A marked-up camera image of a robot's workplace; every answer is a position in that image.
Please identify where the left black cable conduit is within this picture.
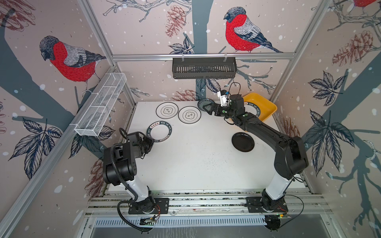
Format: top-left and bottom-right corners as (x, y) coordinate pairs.
(109, 142), (155, 233)

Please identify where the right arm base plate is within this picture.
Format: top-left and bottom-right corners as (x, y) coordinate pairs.
(245, 196), (288, 213)

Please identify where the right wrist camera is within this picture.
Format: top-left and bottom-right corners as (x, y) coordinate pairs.
(217, 90), (229, 107)

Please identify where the yellow plastic bin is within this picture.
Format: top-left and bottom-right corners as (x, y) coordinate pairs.
(243, 93), (277, 122)

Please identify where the white plate black rings far-left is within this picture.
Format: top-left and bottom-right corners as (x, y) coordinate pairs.
(155, 102), (179, 120)

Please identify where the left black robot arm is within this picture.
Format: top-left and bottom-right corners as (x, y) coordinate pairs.
(103, 128), (156, 213)

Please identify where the green rim plate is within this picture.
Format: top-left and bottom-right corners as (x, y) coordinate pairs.
(146, 121), (172, 143)
(244, 102), (261, 118)

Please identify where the black round plate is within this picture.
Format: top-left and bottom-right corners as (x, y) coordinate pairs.
(232, 132), (255, 152)

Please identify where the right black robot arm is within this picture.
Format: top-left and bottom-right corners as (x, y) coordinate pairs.
(201, 94), (309, 212)

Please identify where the small teal patterned plate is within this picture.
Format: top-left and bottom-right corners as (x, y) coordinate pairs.
(197, 98), (214, 112)

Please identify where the aluminium mounting rail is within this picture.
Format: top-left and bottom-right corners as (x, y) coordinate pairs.
(84, 188), (333, 217)

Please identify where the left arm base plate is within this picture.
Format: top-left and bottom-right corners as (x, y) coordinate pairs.
(128, 198), (169, 215)

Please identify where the white mesh wall shelf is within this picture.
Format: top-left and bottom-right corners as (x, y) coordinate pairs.
(74, 72), (127, 136)

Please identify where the right black base cable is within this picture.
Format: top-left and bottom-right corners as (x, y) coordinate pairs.
(264, 194), (306, 232)

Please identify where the black hanging wire basket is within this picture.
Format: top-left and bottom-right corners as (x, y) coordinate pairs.
(172, 57), (237, 79)

